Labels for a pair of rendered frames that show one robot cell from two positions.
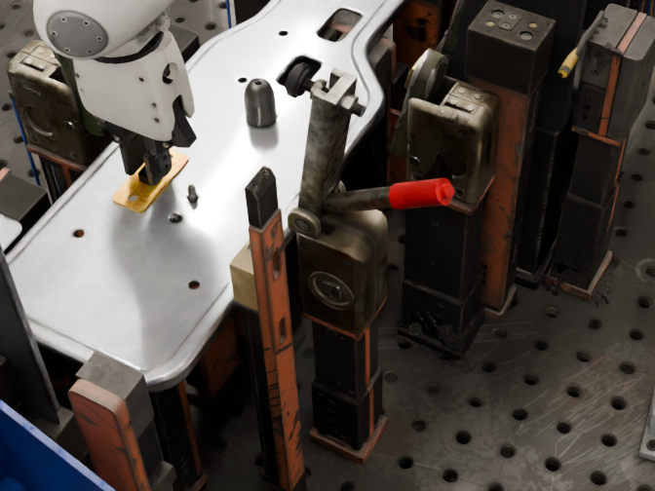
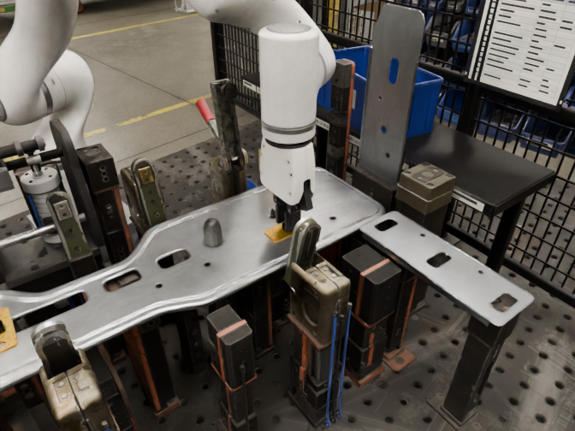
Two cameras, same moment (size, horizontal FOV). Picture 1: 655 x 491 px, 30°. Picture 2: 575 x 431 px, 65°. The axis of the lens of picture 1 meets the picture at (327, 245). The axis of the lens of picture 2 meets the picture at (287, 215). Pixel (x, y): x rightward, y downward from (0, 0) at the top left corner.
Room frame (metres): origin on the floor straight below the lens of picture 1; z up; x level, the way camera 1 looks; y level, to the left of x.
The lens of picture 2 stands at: (1.43, 0.41, 1.50)
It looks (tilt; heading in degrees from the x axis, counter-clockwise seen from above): 36 degrees down; 202
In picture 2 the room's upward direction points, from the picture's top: straight up
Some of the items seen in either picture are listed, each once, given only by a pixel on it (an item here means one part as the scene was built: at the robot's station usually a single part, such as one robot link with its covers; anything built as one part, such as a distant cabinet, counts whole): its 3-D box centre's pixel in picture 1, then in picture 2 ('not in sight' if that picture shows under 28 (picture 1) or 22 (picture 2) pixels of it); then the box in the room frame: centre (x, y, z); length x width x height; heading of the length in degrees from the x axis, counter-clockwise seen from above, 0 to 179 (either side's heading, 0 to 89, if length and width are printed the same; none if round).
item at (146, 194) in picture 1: (150, 174); (287, 227); (0.82, 0.17, 1.01); 0.08 x 0.04 x 0.01; 148
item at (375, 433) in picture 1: (345, 339); (233, 227); (0.71, -0.01, 0.88); 0.07 x 0.06 x 0.35; 58
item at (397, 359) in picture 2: not in sight; (396, 301); (0.77, 0.38, 0.84); 0.11 x 0.06 x 0.29; 58
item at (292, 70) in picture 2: not in sight; (290, 73); (0.82, 0.17, 1.28); 0.09 x 0.08 x 0.13; 175
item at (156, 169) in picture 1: (166, 155); (279, 202); (0.81, 0.15, 1.05); 0.03 x 0.03 x 0.07; 58
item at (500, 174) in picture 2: not in sight; (364, 119); (0.32, 0.18, 1.02); 0.90 x 0.22 x 0.03; 58
